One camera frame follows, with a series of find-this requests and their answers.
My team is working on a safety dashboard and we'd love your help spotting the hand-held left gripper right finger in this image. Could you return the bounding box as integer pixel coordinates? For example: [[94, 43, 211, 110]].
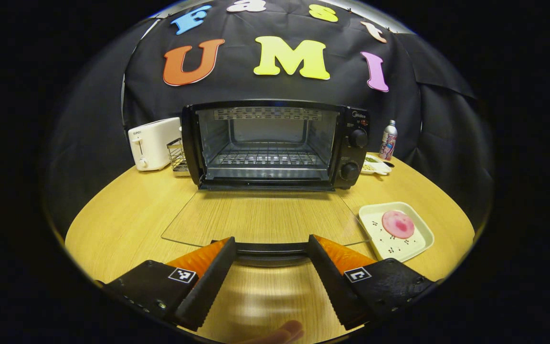
[[307, 234, 440, 331]]

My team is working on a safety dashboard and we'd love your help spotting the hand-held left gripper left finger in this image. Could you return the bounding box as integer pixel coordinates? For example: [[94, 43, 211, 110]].
[[96, 236, 237, 332]]

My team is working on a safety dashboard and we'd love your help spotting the cream square plate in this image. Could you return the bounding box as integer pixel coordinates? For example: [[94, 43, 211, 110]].
[[358, 202, 434, 263]]

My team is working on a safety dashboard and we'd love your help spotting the pink round food piece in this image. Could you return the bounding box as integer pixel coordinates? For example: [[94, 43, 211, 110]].
[[381, 210, 415, 239]]

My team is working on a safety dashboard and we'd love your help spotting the black electric oven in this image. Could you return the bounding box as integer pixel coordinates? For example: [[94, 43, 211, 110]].
[[160, 99, 372, 268]]

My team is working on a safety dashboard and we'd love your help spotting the white divided dish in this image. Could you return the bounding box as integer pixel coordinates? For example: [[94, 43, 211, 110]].
[[360, 154, 392, 176]]

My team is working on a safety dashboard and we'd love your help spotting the white toaster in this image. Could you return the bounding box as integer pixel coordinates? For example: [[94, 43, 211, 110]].
[[128, 117, 182, 172]]

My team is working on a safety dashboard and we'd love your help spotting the silver printed bottle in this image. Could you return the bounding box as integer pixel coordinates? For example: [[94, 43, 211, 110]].
[[379, 119, 398, 161]]

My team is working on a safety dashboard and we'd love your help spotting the metal wire basket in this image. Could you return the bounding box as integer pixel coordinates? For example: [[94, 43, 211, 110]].
[[167, 138, 190, 176]]

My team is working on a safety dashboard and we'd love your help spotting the oven wire rack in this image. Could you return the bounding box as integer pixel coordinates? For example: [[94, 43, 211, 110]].
[[212, 151, 324, 168]]

